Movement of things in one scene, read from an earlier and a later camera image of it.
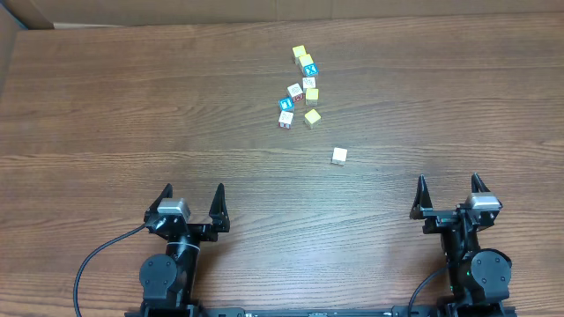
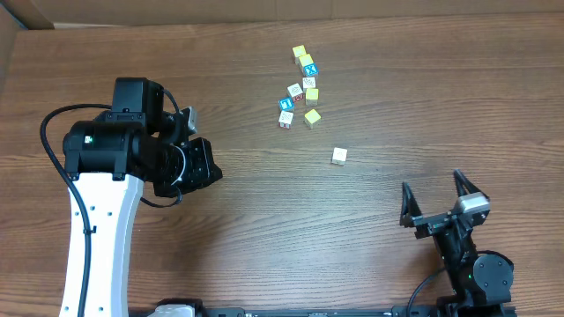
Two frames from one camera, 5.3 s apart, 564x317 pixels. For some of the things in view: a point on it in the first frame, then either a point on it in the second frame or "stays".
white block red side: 295,92 stays
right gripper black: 436,217 -> 409,208
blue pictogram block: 286,104 stays
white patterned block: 308,82 stays
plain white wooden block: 339,154 stays
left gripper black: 218,217 -> 204,171
